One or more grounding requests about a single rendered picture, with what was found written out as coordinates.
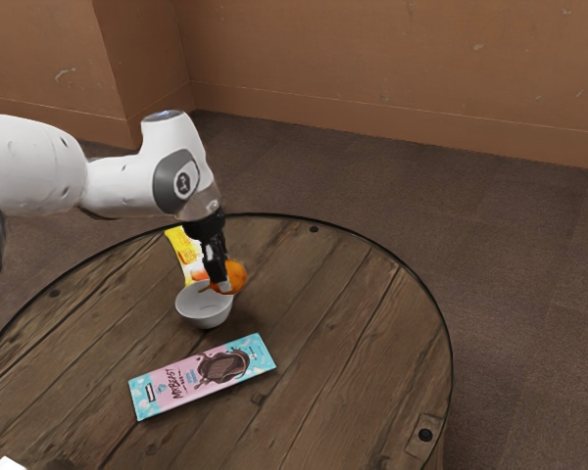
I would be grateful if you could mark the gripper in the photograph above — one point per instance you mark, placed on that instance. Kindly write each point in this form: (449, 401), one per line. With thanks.
(206, 227)

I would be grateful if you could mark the orange fruit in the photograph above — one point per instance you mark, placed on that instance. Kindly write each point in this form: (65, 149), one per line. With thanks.
(238, 275)

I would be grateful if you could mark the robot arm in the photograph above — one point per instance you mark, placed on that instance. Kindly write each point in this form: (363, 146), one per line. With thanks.
(39, 166)

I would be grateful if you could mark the yellow snack packet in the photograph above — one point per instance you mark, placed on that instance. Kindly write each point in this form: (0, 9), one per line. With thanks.
(180, 246)

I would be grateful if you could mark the white bowl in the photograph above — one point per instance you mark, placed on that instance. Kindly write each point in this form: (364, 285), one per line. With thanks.
(203, 308)

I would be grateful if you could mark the pink and blue chocolate bar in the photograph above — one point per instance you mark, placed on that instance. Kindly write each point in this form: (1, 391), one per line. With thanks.
(201, 377)

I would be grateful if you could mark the white flat object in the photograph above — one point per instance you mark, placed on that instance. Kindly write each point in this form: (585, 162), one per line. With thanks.
(7, 464)

